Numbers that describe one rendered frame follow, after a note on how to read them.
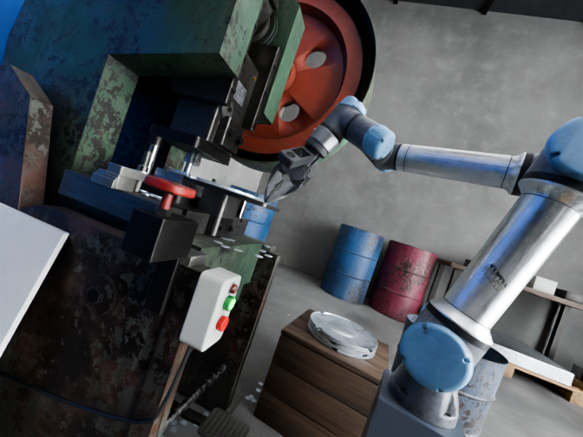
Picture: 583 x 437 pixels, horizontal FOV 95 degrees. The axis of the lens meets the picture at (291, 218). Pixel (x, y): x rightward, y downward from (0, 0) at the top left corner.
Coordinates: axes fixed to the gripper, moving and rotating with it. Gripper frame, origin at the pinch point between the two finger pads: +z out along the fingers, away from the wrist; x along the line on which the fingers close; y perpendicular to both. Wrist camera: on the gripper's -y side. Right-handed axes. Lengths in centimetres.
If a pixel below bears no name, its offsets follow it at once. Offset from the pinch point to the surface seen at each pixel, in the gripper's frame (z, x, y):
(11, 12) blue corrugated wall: 21, 144, 13
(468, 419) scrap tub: 13, -107, 51
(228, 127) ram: -6.9, 21.0, -3.2
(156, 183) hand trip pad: 6.5, 3.8, -35.2
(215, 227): 15.2, 4.1, -3.7
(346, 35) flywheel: -65, 32, 34
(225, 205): 9.3, 6.5, -3.2
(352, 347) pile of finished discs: 21, -52, 31
